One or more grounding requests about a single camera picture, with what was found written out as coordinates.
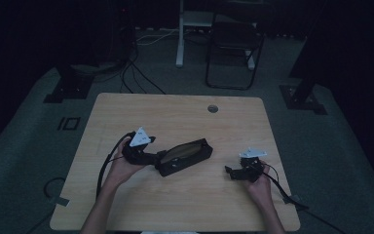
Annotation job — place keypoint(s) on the person's right hand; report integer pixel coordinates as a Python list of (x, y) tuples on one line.
[(259, 190)]

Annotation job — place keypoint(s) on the black folding chair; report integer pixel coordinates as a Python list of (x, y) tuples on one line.
[(235, 39)]

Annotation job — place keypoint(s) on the white desk frame leg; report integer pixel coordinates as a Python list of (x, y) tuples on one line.
[(181, 39)]

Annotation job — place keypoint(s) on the person's left hand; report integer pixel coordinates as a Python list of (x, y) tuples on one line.
[(121, 170)]

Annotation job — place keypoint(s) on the grey table grommet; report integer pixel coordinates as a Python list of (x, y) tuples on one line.
[(213, 109)]

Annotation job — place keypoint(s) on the black stand base plate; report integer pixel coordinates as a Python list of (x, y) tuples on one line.
[(69, 87), (302, 99)]

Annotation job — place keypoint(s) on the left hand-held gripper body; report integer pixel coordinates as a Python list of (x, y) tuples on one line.
[(139, 156)]

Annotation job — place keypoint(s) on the black mesh pencil case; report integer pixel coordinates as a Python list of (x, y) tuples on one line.
[(181, 152)]

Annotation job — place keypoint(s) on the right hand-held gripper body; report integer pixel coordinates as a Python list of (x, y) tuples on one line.
[(251, 169)]

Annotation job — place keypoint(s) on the grey tape piece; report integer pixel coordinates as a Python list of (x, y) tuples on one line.
[(62, 201)]

